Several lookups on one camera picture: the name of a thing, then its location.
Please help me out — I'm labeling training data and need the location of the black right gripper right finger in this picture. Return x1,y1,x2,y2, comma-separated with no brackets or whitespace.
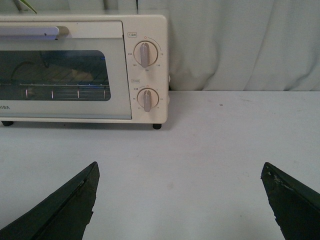
260,162,320,240

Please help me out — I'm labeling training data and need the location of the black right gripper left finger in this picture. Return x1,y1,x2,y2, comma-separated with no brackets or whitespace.
0,161,100,240

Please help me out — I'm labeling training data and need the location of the silver oven door handle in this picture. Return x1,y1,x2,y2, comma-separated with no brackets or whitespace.
0,26,69,39

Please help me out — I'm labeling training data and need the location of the glass oven door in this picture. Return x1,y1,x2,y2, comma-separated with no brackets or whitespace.
0,20,132,123

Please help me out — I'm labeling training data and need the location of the cream toaster oven body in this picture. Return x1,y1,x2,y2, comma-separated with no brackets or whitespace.
0,11,170,129

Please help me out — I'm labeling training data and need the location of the lower timer knob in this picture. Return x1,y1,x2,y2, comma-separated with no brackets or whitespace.
137,88,159,113

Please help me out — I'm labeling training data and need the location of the upper temperature knob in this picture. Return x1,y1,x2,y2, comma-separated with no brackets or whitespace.
133,41,158,68

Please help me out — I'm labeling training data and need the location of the green plant leaf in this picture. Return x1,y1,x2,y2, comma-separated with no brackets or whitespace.
20,0,37,14

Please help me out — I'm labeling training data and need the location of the wire oven rack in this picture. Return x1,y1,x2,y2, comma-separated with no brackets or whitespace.
0,84,111,101

